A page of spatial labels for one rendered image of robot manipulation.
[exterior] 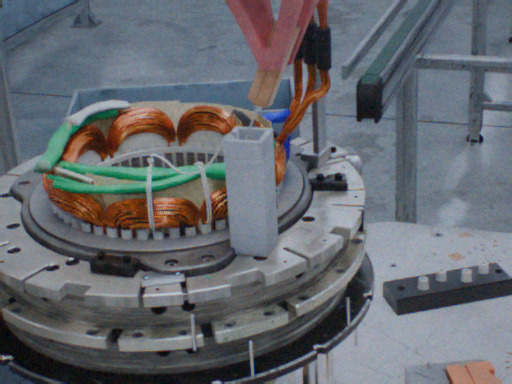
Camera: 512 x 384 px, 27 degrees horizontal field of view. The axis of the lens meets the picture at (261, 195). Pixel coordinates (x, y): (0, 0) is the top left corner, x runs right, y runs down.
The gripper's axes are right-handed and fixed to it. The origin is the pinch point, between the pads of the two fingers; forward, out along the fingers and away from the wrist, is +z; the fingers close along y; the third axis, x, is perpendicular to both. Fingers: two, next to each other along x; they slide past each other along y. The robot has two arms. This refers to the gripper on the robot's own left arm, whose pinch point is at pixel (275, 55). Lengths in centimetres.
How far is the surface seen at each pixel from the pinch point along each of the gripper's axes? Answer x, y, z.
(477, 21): 61, 292, 53
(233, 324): 2.6, -2.8, 18.9
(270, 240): 1.5, 1.3, 13.9
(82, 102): 41, 35, 15
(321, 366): 0.3, 7.4, 26.9
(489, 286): -2, 55, 40
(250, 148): 2.0, -0.3, 6.5
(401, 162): 48, 173, 65
